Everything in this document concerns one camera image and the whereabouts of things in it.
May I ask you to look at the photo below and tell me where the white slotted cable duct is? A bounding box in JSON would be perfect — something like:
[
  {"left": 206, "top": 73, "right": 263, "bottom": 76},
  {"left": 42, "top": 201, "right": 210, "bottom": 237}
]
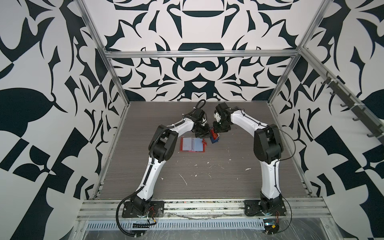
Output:
[{"left": 86, "top": 219, "right": 265, "bottom": 231}]

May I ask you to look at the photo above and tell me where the wall hook rack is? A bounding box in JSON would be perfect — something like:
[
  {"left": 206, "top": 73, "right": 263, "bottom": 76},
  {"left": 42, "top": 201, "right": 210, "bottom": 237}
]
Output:
[{"left": 322, "top": 76, "right": 384, "bottom": 145}]

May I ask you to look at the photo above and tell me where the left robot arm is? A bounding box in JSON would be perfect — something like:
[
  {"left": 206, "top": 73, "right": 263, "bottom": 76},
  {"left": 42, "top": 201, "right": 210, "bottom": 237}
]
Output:
[{"left": 130, "top": 108, "right": 210, "bottom": 215}]

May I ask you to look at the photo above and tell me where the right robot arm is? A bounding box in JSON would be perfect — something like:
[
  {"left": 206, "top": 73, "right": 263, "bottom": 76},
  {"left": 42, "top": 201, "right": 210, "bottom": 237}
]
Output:
[{"left": 213, "top": 103, "right": 284, "bottom": 216}]

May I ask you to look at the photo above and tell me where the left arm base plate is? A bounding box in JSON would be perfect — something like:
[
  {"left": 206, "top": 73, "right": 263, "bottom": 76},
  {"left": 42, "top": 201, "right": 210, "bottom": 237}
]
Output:
[{"left": 122, "top": 201, "right": 165, "bottom": 218}]

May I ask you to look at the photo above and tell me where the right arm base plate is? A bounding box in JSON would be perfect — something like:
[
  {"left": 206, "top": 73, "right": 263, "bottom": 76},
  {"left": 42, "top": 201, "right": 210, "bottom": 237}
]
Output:
[{"left": 244, "top": 199, "right": 287, "bottom": 217}]

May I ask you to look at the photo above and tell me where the green circuit board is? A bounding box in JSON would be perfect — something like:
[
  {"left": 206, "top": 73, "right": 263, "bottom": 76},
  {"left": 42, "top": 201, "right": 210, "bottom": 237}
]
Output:
[{"left": 263, "top": 219, "right": 280, "bottom": 235}]

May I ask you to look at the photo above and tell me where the blue card stand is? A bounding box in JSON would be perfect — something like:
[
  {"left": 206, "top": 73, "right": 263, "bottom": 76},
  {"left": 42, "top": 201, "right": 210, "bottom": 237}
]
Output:
[{"left": 210, "top": 128, "right": 220, "bottom": 144}]

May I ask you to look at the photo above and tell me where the red credit card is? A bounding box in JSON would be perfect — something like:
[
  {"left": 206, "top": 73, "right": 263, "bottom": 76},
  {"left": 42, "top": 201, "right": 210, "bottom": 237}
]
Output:
[{"left": 210, "top": 127, "right": 219, "bottom": 139}]

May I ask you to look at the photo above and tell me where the red leather card holder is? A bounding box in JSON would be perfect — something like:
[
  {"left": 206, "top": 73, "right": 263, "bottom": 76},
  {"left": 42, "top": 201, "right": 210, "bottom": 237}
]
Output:
[{"left": 180, "top": 137, "right": 207, "bottom": 153}]

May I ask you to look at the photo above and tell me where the left black corrugated cable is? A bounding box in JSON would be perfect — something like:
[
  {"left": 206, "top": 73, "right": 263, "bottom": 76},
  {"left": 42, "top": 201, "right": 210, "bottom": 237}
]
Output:
[{"left": 115, "top": 188, "right": 151, "bottom": 238}]

